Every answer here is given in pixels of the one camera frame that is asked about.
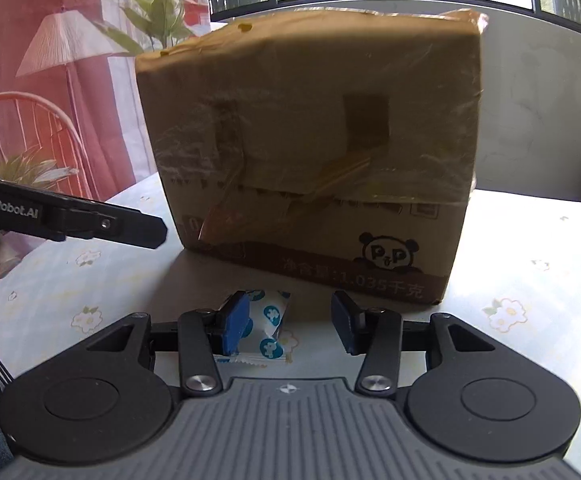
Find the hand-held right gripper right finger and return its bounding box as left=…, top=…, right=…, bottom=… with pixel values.
left=330, top=290, right=503, bottom=396

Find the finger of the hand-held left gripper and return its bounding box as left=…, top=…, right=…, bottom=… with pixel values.
left=48, top=202, right=167, bottom=251

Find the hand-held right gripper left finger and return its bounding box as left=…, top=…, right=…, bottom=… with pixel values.
left=83, top=290, right=250, bottom=397

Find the white blue dotted snack packet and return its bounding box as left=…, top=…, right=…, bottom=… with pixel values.
left=213, top=287, right=301, bottom=368

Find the brown cardboard box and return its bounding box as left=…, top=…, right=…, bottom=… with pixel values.
left=135, top=7, right=491, bottom=306

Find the pink printed curtain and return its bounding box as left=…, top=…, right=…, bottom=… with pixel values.
left=0, top=0, right=211, bottom=221

